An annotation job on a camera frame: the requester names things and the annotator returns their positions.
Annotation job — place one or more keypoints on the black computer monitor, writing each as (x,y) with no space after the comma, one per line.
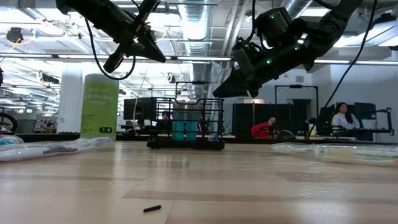
(368,109)
(136,108)

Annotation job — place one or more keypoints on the green disinfecting wipes canister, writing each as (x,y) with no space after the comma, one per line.
(99,105)

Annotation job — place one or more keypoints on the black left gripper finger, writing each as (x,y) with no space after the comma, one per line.
(149,48)

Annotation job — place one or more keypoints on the crumpled clear plastic bag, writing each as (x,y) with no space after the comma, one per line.
(9,140)

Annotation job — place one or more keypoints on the small black stick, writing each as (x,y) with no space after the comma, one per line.
(152,208)

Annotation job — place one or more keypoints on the black partition panel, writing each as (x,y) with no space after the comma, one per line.
(242,118)

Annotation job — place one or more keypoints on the purple toothbrush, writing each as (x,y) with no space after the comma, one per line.
(37,151)

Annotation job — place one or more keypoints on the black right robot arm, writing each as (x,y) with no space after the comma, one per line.
(323,28)

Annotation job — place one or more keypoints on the black ceiling camera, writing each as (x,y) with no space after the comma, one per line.
(14,34)

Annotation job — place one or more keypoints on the long ceiling light bar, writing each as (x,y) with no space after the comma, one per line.
(202,58)

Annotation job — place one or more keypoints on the green toothbrush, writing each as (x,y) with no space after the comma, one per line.
(339,153)

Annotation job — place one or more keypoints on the blue mouthwash bottle white cap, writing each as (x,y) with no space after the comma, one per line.
(178,130)
(191,130)

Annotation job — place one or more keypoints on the silver ceiling duct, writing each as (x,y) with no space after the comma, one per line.
(196,25)

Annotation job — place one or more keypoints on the black metal frame stand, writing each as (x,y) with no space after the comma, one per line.
(295,86)

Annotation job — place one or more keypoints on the black arched table clamp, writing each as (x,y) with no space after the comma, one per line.
(286,134)

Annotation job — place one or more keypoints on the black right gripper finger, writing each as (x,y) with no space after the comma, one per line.
(236,85)

